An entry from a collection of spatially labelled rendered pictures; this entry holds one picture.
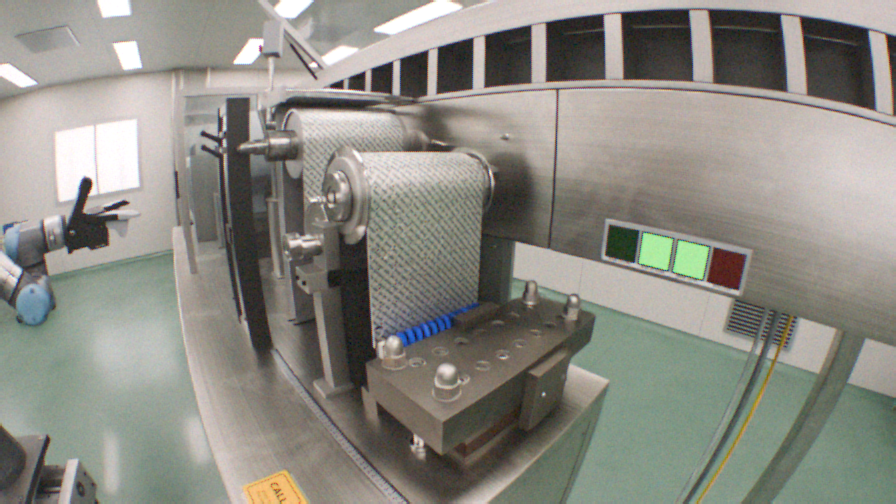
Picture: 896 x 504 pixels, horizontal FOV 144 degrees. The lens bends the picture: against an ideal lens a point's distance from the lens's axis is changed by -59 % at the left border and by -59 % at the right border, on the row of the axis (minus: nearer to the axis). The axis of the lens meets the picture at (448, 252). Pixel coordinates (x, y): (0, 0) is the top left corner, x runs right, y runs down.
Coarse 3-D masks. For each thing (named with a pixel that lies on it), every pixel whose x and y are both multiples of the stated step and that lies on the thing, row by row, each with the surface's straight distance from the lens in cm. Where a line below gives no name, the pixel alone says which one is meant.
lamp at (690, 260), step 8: (680, 248) 58; (688, 248) 58; (696, 248) 58; (704, 248) 58; (680, 256) 58; (688, 256) 58; (696, 256) 58; (704, 256) 58; (680, 264) 59; (688, 264) 58; (696, 264) 58; (704, 264) 58; (680, 272) 59; (688, 272) 59; (696, 272) 58
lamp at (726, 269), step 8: (720, 256) 58; (728, 256) 58; (736, 256) 58; (744, 256) 58; (712, 264) 58; (720, 264) 58; (728, 264) 58; (736, 264) 58; (712, 272) 58; (720, 272) 58; (728, 272) 58; (736, 272) 58; (712, 280) 58; (720, 280) 58; (728, 280) 58; (736, 280) 58; (736, 288) 59
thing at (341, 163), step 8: (336, 160) 54; (344, 160) 52; (328, 168) 57; (336, 168) 54; (344, 168) 52; (352, 168) 50; (480, 168) 66; (352, 176) 50; (352, 184) 50; (360, 184) 49; (352, 192) 50; (360, 192) 49; (360, 200) 49; (352, 208) 51; (360, 208) 49; (352, 216) 51; (360, 216) 50; (336, 224) 56; (344, 224) 53; (352, 224) 51; (344, 232) 54
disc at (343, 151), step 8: (336, 152) 55; (344, 152) 53; (352, 152) 51; (328, 160) 58; (352, 160) 51; (360, 160) 49; (360, 168) 49; (360, 176) 49; (368, 184) 48; (368, 192) 48; (368, 200) 48; (368, 208) 48; (368, 216) 48; (360, 224) 50; (352, 232) 53; (360, 232) 50; (344, 240) 55; (352, 240) 53
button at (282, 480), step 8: (280, 472) 53; (264, 480) 52; (272, 480) 52; (280, 480) 52; (288, 480) 51; (248, 488) 52; (256, 488) 52; (264, 488) 51; (272, 488) 51; (280, 488) 51; (288, 488) 50; (296, 488) 50; (248, 496) 51; (256, 496) 51; (264, 496) 50; (272, 496) 50; (280, 496) 50; (288, 496) 50; (296, 496) 49
